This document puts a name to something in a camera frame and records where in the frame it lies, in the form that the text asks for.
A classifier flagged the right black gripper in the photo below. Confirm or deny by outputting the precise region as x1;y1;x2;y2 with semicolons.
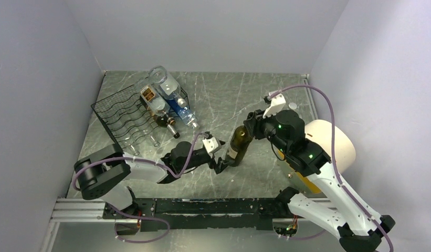
245;106;290;155

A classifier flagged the dark green wine bottle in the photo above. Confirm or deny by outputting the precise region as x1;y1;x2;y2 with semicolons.
224;125;253;167

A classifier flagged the blue square bottle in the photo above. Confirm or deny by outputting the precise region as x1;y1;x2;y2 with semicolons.
166;100;199;129

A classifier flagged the brown label wine bottle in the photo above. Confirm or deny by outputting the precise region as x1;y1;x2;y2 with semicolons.
144;105;181;139

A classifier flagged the clear gold label bottle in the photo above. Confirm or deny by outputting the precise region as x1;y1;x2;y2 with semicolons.
139;84;171;116

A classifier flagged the tall clear bottle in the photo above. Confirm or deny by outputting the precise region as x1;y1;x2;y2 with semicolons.
109;115;160;156

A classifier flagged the round clear silver-cap bottle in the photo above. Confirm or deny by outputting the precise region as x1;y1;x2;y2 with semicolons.
148;66;187;108

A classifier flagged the black wire wine rack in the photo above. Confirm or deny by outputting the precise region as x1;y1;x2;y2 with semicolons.
91;85;181;155

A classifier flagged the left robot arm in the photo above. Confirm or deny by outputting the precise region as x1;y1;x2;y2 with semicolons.
72;138;234;218

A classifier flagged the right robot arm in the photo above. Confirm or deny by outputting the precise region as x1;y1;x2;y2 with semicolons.
244;110;395;251

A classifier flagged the small clear capped bottle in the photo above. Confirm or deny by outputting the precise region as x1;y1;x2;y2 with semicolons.
288;102;299;111

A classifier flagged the white orange cylinder container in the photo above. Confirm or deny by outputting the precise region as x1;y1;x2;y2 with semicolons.
288;119;356;194

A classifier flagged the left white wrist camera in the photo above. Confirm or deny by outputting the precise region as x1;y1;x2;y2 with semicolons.
202;131;226;155

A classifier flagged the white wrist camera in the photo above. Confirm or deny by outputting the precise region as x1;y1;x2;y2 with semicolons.
262;92;286;118
202;131;226;155

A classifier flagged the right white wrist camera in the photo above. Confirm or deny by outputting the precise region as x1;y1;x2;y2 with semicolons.
262;92;286;118

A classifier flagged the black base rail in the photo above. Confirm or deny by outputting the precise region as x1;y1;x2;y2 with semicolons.
103;197;299;232

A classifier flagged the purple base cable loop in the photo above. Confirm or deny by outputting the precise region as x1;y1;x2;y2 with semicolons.
107;205;171;244

